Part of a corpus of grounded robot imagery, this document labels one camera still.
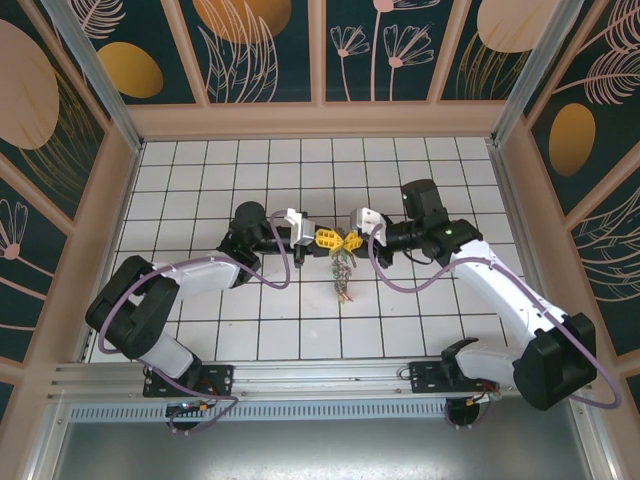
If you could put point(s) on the grey metal sheet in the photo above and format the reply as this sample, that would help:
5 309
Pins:
320 450

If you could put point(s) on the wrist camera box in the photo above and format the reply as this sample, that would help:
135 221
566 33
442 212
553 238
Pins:
362 217
302 227

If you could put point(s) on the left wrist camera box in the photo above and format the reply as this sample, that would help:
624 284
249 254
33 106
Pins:
302 227

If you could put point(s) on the aluminium corner post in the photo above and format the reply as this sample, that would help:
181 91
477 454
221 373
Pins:
100 85
530 75

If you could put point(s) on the aluminium side rail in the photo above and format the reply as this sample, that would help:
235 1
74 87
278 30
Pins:
505 200

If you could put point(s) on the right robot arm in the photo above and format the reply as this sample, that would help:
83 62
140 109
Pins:
500 295

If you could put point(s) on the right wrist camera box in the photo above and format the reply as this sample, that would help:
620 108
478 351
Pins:
362 217

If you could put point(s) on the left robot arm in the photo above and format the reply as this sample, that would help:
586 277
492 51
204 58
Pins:
200 272

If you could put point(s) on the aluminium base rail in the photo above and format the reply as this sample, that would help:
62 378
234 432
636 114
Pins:
320 375

